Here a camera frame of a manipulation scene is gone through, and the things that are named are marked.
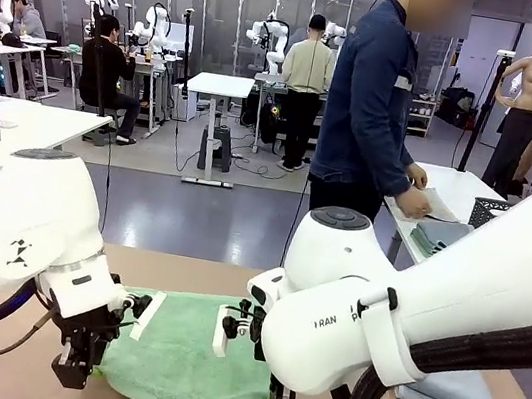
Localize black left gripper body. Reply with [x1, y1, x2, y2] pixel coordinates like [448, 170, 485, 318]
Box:
[47, 298, 124, 364]

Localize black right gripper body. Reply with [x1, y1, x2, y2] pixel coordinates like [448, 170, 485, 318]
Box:
[245, 316, 274, 363]

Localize mint green towel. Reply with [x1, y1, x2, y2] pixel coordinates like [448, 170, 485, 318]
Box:
[90, 278, 288, 399]

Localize light blue towel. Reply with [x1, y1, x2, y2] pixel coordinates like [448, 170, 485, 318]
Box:
[390, 356, 508, 399]

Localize beige towel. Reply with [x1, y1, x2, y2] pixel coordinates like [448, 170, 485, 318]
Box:
[394, 180, 466, 225]

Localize dark grey mesh basket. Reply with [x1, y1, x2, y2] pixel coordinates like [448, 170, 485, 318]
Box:
[468, 195, 515, 234]

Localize person's right forearm denim sleeve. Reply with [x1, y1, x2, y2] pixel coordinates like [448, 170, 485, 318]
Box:
[372, 136, 421, 201]

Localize person's right hand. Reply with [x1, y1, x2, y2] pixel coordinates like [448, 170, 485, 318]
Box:
[391, 182, 437, 222]

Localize person's left hand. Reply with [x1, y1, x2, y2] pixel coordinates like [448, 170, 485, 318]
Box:
[405, 161, 432, 191]

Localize teal folded towel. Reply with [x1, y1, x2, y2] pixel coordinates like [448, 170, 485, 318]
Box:
[407, 227, 450, 262]

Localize white rectangular table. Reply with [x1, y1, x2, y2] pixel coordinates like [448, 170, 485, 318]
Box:
[0, 95, 115, 209]
[371, 157, 521, 289]

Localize slate blue folded towel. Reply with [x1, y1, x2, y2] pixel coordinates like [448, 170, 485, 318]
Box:
[413, 216, 476, 251]

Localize white computer tower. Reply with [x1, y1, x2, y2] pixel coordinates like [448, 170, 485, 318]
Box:
[166, 82, 202, 124]

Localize person in denim jacket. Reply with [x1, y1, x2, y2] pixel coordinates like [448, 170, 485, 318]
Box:
[302, 0, 443, 228]

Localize seated person in black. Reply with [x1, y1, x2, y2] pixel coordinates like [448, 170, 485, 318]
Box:
[68, 11, 156, 147]

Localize white standing desk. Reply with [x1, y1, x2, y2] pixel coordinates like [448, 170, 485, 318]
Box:
[171, 68, 257, 191]

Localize white workbench desk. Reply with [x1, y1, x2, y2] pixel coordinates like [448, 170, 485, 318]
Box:
[50, 43, 178, 137]

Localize white shoe rack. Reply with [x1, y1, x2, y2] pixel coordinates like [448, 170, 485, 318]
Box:
[405, 96, 439, 140]

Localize person in beige shirt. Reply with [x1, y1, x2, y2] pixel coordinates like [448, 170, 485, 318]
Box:
[265, 9, 344, 176]

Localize long white desk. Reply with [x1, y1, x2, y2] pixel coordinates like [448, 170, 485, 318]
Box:
[0, 39, 63, 104]

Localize black baseball cap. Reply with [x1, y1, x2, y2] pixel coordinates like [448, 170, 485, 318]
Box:
[0, 30, 26, 50]

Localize black bags pile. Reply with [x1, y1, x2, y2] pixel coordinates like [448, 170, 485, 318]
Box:
[434, 84, 482, 131]

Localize seated person in grey top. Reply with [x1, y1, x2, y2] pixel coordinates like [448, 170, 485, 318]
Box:
[6, 0, 54, 40]

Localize black tripod with white head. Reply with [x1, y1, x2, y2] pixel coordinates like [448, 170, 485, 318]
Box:
[456, 45, 516, 177]

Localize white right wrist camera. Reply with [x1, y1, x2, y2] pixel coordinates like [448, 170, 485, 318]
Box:
[210, 302, 241, 360]

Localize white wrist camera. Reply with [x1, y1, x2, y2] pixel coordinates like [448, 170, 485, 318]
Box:
[210, 302, 241, 360]
[129, 286, 168, 345]

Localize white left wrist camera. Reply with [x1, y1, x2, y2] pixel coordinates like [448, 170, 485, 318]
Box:
[129, 286, 168, 345]

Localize thin black floor cable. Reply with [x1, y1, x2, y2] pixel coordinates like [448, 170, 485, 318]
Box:
[91, 116, 123, 231]

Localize black right arm cable sleeve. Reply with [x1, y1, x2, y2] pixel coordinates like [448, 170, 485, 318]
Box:
[328, 295, 532, 399]

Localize black camera pole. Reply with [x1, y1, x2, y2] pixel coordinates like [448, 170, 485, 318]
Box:
[170, 7, 204, 100]

